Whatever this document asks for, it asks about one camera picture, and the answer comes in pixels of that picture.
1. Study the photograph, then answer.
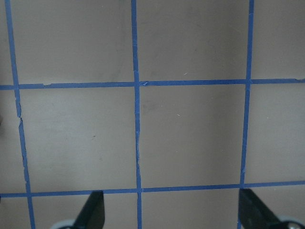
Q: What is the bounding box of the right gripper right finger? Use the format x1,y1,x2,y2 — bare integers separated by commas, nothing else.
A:
238,188,281,229

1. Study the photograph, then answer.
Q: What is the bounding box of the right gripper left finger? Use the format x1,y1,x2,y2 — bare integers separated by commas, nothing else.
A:
72,191,105,229

